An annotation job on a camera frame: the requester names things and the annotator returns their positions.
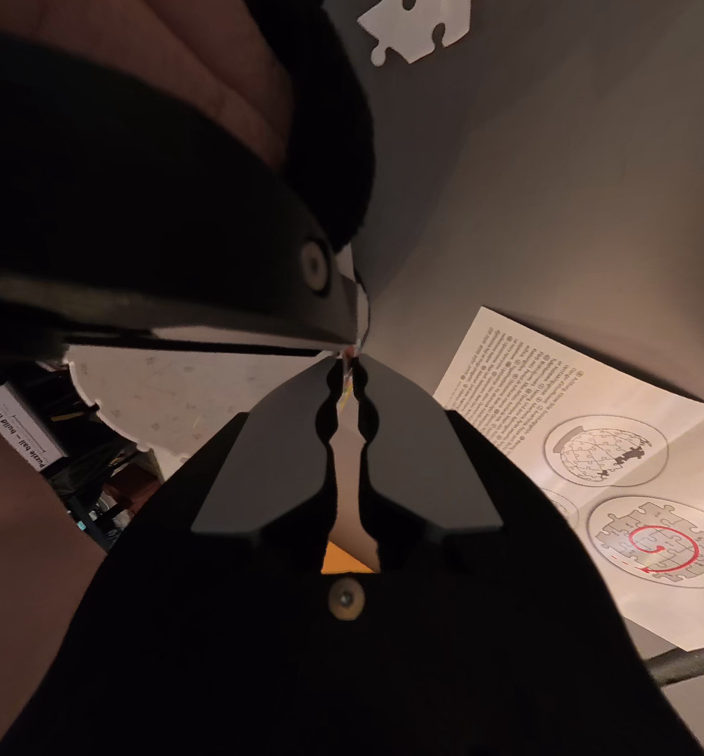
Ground person's left hand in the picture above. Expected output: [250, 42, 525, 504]
[0, 0, 297, 172]

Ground folded instruction sheet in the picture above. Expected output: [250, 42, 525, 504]
[433, 305, 704, 653]

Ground person's left forearm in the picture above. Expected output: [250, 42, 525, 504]
[0, 408, 107, 745]

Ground yellow plastic bin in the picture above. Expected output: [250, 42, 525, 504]
[321, 540, 377, 575]

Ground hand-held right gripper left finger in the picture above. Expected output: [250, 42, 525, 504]
[191, 356, 347, 538]

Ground joined white puzzle pieces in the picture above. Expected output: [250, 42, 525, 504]
[357, 0, 472, 67]

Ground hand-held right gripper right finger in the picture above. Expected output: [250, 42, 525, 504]
[352, 354, 503, 535]

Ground white printed task card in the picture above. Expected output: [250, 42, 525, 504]
[0, 383, 70, 474]

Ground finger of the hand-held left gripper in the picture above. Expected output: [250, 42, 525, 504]
[62, 324, 354, 359]
[335, 247, 372, 352]

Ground half-built puzzle ball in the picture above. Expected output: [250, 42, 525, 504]
[68, 344, 355, 464]

